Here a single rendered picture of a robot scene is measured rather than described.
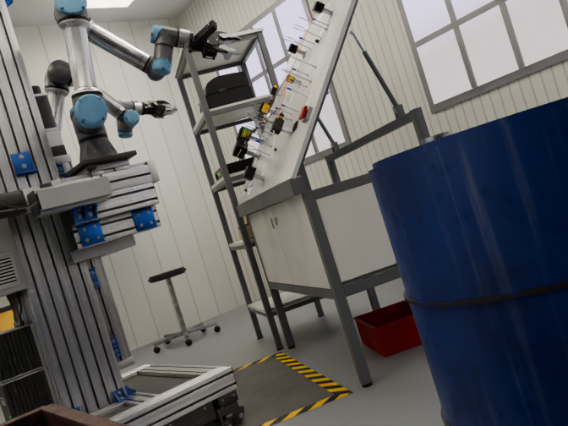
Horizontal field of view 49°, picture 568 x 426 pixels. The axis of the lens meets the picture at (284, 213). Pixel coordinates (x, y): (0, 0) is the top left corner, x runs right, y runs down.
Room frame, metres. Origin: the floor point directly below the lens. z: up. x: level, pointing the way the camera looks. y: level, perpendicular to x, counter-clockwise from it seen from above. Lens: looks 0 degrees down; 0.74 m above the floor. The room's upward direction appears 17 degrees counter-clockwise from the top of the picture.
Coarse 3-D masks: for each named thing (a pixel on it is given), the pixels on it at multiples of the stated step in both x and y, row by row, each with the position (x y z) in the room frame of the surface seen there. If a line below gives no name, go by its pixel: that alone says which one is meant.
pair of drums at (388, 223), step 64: (512, 128) 0.94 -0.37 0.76; (384, 192) 1.13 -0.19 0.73; (448, 192) 1.00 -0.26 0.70; (512, 192) 0.95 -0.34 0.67; (448, 256) 1.02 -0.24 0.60; (512, 256) 0.96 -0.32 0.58; (448, 320) 1.06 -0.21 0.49; (512, 320) 0.97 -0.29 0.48; (448, 384) 1.11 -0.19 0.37; (512, 384) 0.99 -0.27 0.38
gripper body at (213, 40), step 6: (192, 36) 2.50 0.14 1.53; (210, 36) 2.53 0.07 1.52; (216, 36) 2.54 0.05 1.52; (192, 42) 2.51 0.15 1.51; (204, 42) 2.53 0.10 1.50; (210, 42) 2.52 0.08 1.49; (216, 42) 2.52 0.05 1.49; (192, 48) 2.55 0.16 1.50; (198, 48) 2.55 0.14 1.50; (204, 48) 2.54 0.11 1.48; (210, 48) 2.53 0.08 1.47; (204, 54) 2.56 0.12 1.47; (210, 54) 2.57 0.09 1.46; (216, 54) 2.56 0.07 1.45
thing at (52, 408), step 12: (36, 408) 0.83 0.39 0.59; (48, 408) 0.81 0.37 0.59; (60, 408) 0.78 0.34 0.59; (12, 420) 0.80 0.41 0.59; (24, 420) 0.80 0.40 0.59; (36, 420) 0.81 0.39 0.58; (48, 420) 0.80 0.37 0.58; (60, 420) 0.75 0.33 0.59; (72, 420) 0.70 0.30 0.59; (84, 420) 0.68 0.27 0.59; (96, 420) 0.66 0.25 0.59; (108, 420) 0.64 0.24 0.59
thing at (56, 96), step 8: (48, 80) 3.02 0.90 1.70; (48, 88) 3.02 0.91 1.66; (56, 88) 3.02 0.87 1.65; (64, 88) 3.04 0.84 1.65; (48, 96) 3.03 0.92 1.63; (56, 96) 3.02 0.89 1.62; (64, 96) 3.06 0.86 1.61; (56, 104) 3.02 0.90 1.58; (64, 104) 3.07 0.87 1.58; (56, 112) 3.01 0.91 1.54; (56, 120) 3.01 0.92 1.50
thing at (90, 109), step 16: (64, 0) 2.32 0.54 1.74; (80, 0) 2.34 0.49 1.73; (64, 16) 2.33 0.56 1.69; (80, 16) 2.34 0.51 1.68; (64, 32) 2.35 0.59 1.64; (80, 32) 2.35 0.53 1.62; (80, 48) 2.34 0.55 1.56; (80, 64) 2.33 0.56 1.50; (80, 80) 2.33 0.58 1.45; (80, 96) 2.31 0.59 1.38; (96, 96) 2.31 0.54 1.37; (80, 112) 2.29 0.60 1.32; (96, 112) 2.31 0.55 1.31; (80, 128) 2.39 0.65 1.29; (96, 128) 2.38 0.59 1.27
